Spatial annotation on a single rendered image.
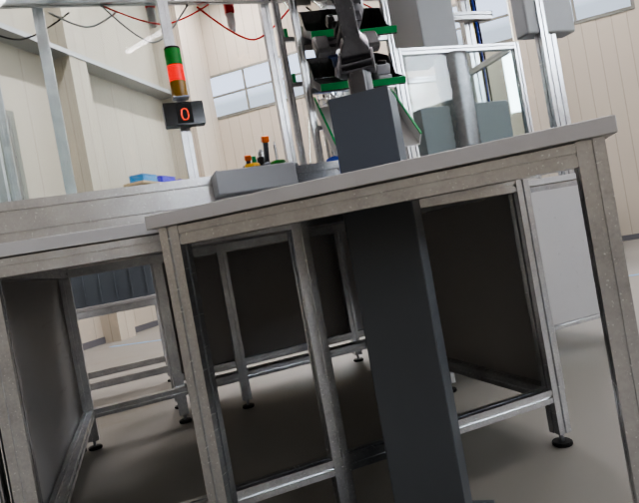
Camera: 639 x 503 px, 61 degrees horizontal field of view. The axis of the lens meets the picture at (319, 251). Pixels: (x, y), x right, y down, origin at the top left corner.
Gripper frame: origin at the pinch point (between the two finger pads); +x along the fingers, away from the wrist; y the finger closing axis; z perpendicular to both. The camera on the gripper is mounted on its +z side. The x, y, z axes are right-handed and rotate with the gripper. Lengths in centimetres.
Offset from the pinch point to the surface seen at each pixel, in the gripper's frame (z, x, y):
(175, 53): 20, 12, 47
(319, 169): -30.3, 9.2, 13.8
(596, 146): -70, -47, -18
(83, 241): -46, -1, 74
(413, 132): -16.2, 18.6, -21.6
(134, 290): 24, 197, 95
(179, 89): 10, 16, 47
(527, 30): 65, 65, -122
